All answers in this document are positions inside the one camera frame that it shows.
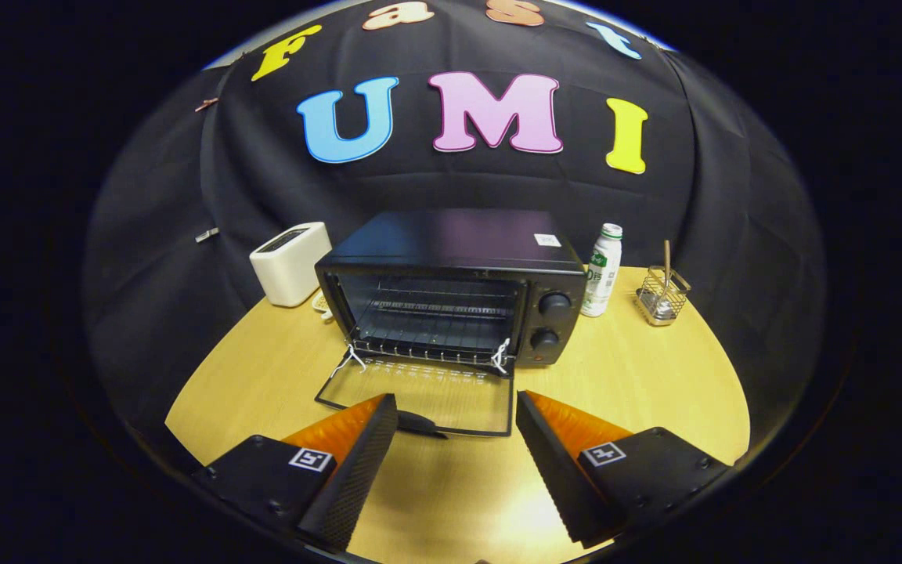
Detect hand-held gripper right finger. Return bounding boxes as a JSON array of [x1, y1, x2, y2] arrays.
[[515, 389, 734, 549]]

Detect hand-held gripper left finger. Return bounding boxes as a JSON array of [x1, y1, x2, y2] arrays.
[[191, 393, 399, 553]]

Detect black toaster oven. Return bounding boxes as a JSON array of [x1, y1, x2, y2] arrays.
[[313, 208, 587, 441]]

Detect white bread toaster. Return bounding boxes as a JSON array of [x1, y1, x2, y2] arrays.
[[249, 222, 333, 308]]

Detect white green-label bottle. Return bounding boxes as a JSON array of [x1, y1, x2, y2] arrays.
[[580, 223, 623, 318]]

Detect wire utensil holder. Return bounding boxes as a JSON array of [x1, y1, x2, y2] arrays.
[[635, 265, 691, 327]]

